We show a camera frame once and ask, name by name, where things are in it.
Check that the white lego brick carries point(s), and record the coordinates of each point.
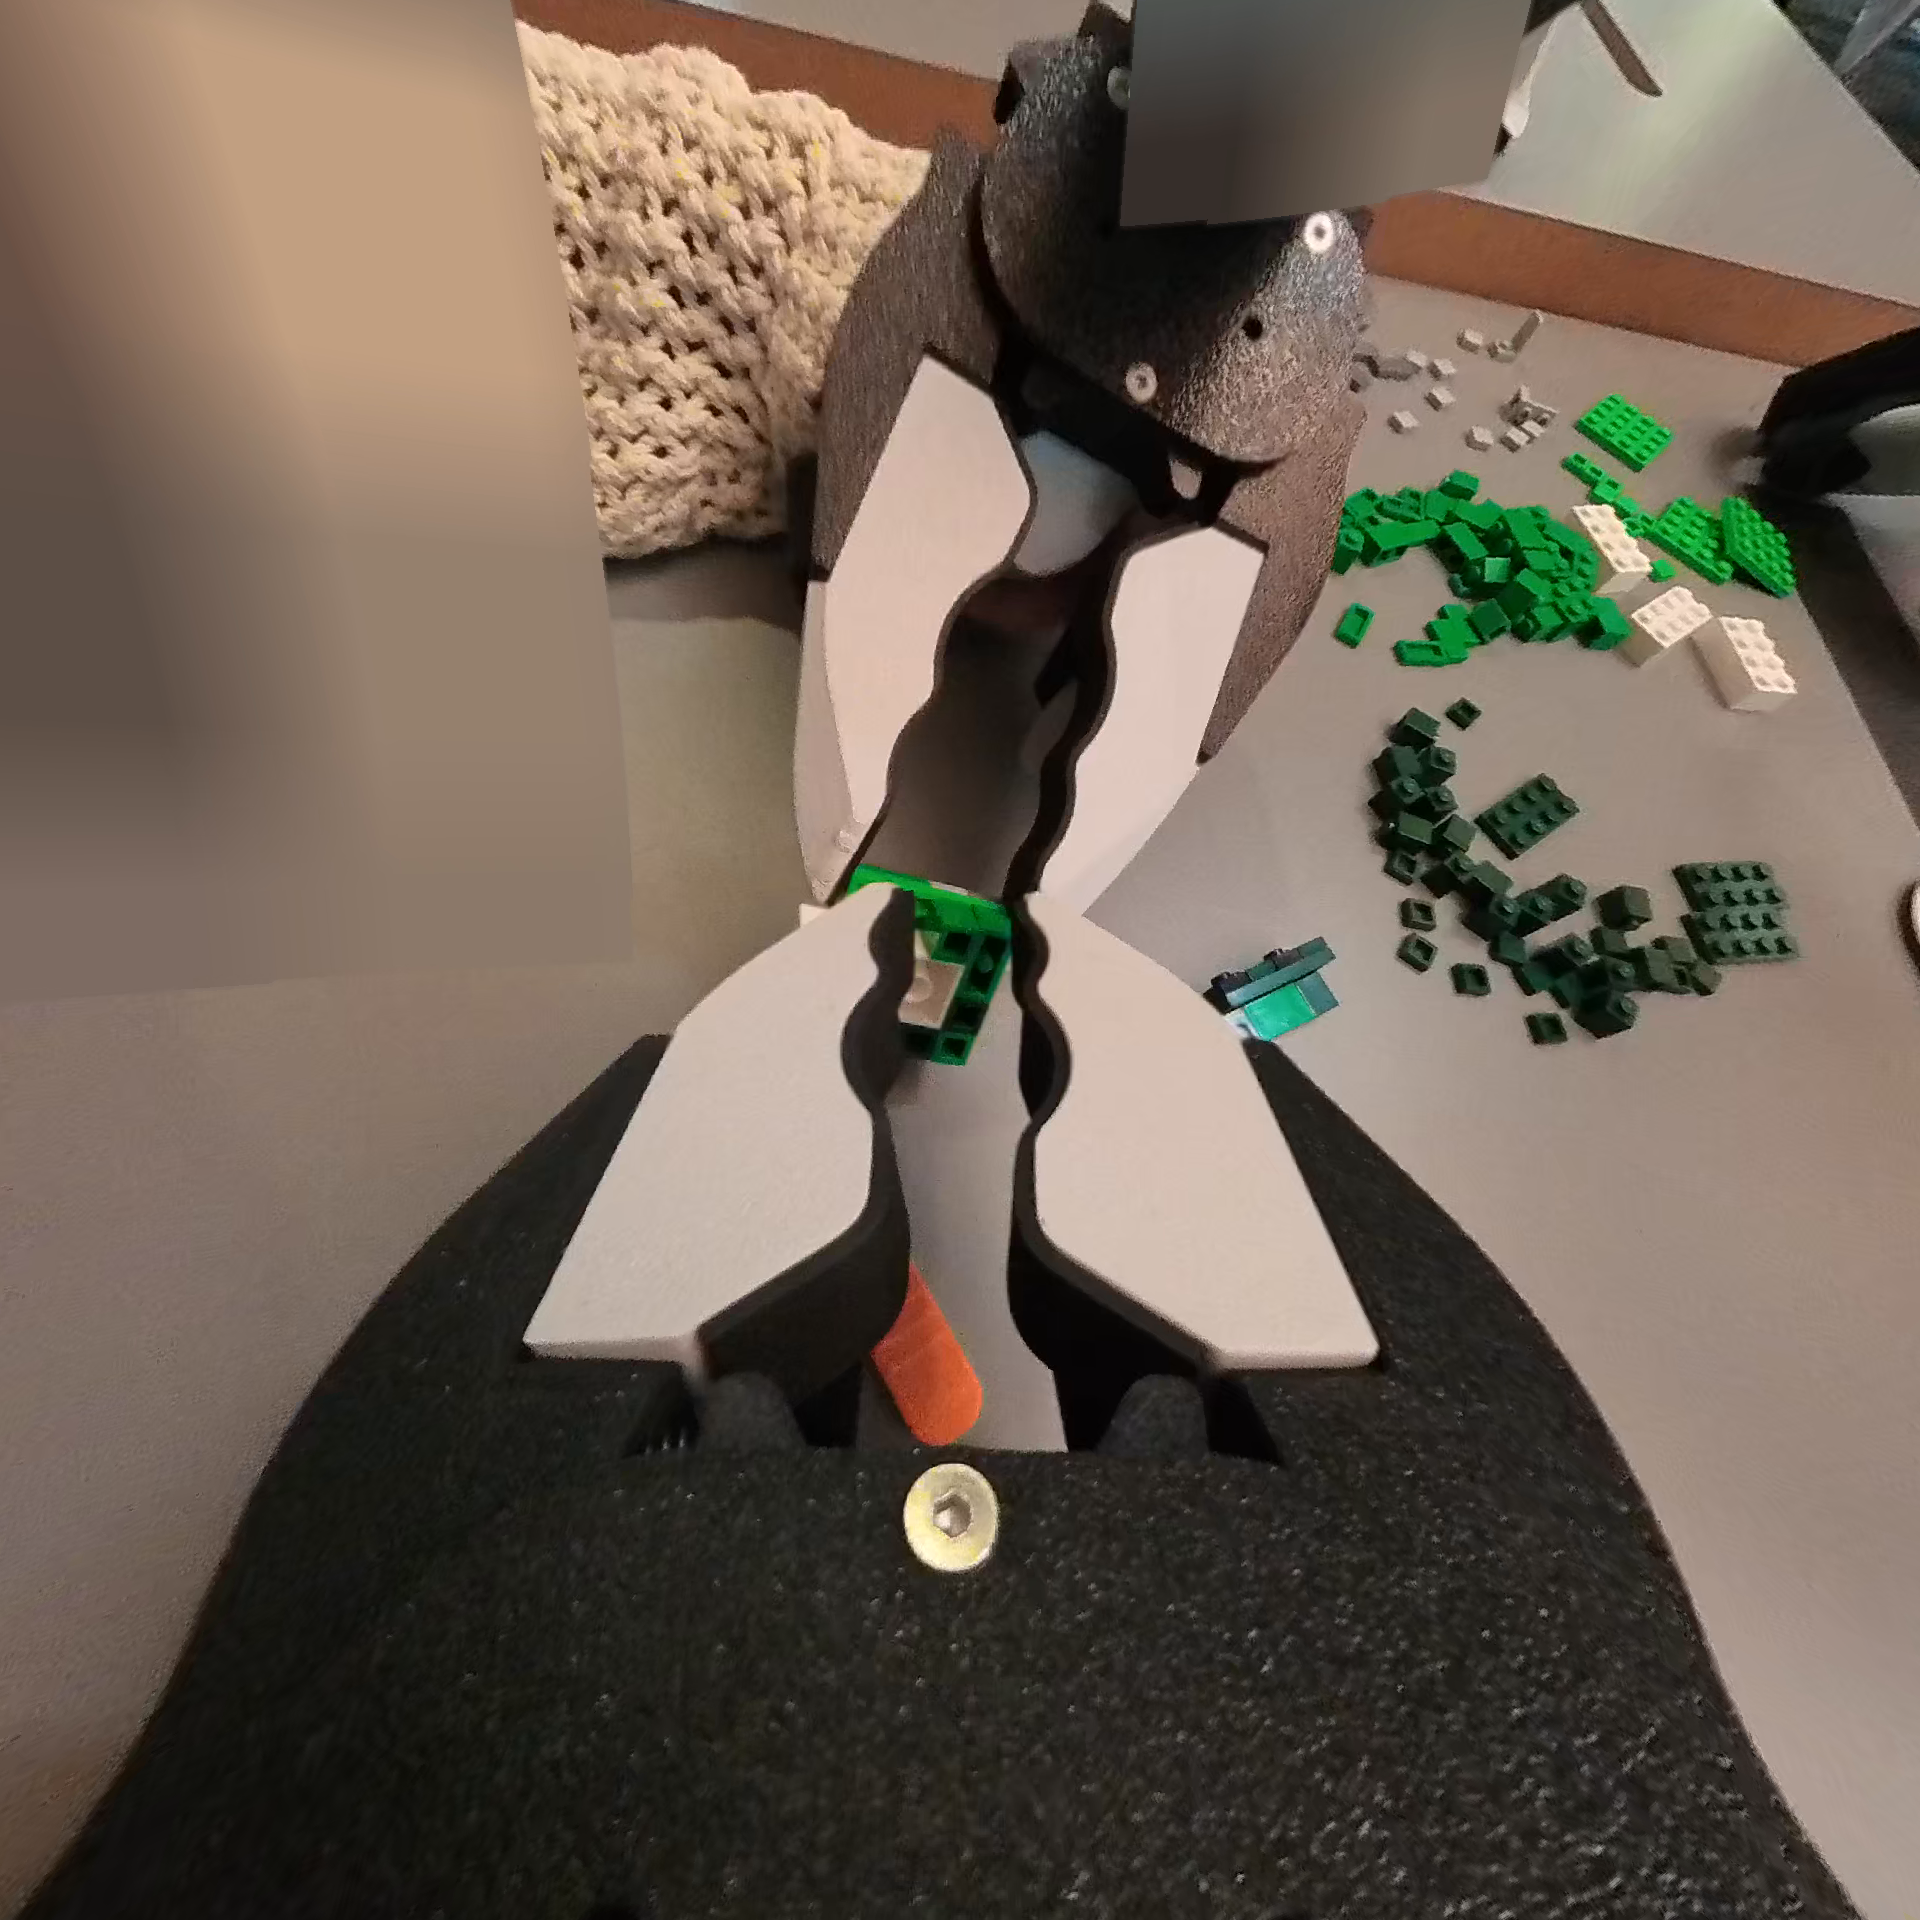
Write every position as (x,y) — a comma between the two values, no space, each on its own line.
(1610,542)
(1746,663)
(1670,623)

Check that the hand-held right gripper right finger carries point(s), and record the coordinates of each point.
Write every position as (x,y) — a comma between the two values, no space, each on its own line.
(1184,1184)

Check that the pile of dark green lego pieces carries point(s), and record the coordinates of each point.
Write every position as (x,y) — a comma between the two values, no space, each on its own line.
(1545,915)

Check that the small dark green lego plate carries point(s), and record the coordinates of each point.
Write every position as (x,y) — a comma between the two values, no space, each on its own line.
(1527,819)

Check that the small dark green lego assembly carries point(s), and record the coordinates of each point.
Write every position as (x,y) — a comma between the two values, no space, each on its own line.
(1276,992)

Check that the person's left forearm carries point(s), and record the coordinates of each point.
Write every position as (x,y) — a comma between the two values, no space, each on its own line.
(690,270)

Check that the large bright green lego plate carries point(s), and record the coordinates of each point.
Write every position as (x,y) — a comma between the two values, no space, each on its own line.
(1620,428)

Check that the green and white lego assembly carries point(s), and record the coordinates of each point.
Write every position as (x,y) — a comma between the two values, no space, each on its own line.
(944,974)

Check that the pile of bright green lego pieces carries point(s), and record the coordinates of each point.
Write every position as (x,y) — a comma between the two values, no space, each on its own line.
(1500,563)

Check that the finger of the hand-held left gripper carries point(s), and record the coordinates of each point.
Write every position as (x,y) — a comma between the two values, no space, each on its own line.
(1171,645)
(930,510)

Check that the orange ribbed stick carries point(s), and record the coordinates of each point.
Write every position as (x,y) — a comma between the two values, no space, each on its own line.
(930,1359)

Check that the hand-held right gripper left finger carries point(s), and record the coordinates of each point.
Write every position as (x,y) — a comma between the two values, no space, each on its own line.
(721,1171)

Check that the group of small grey lego pieces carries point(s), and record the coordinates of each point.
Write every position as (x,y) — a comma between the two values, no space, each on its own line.
(1478,389)

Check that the large dark green lego plate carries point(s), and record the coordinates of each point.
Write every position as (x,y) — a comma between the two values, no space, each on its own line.
(1736,910)

